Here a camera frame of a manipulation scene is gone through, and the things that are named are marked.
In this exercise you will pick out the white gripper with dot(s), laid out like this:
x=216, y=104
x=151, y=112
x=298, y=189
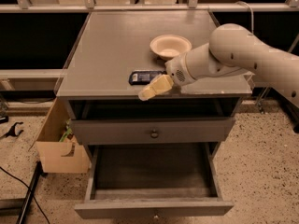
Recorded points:
x=176, y=69

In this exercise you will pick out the blue rxbar blueberry bar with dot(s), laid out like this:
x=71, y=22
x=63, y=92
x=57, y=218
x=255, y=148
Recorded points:
x=143, y=77

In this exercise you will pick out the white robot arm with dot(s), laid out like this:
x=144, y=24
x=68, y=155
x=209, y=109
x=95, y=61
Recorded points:
x=230, y=47

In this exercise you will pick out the grey wooden drawer cabinet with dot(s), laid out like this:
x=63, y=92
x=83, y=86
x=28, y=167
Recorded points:
x=114, y=44

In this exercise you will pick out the grey top drawer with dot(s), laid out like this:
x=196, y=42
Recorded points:
x=146, y=131

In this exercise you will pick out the grey open middle drawer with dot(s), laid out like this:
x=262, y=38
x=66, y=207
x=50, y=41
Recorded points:
x=172, y=180

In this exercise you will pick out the white paper bowl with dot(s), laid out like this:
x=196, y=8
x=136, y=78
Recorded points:
x=168, y=47

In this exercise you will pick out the green packet in box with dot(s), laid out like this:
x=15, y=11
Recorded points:
x=67, y=131

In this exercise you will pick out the plywood box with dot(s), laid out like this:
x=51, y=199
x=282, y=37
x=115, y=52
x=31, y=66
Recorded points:
x=60, y=157

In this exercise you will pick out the black metal floor bar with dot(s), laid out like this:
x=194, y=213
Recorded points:
x=29, y=197

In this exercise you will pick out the black clamp tool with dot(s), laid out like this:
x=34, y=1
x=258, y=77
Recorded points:
x=12, y=131

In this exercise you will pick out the aluminium frame rail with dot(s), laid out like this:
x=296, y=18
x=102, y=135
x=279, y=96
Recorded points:
x=221, y=7

